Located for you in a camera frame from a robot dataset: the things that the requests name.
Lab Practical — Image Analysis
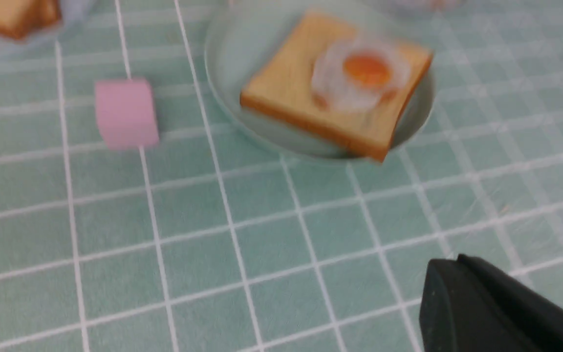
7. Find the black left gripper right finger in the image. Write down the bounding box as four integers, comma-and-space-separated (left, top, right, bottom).
456, 254, 563, 352

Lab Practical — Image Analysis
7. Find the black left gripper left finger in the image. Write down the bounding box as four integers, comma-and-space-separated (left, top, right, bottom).
419, 259, 543, 352

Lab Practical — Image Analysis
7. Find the toast bread slice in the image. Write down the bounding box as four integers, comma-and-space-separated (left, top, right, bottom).
0, 0, 63, 42
239, 10, 433, 163

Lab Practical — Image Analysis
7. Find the fried egg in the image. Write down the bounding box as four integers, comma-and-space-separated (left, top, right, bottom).
310, 37, 411, 113

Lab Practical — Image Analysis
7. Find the grey egg plate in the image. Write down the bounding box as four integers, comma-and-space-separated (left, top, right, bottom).
360, 0, 469, 15

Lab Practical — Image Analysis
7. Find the mint green empty plate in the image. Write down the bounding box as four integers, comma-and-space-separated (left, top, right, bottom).
205, 0, 410, 164

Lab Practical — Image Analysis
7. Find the pink cube block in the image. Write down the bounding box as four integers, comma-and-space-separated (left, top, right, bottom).
94, 78, 159, 150

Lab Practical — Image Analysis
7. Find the light blue bread plate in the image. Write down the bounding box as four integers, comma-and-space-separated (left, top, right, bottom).
0, 0, 97, 58

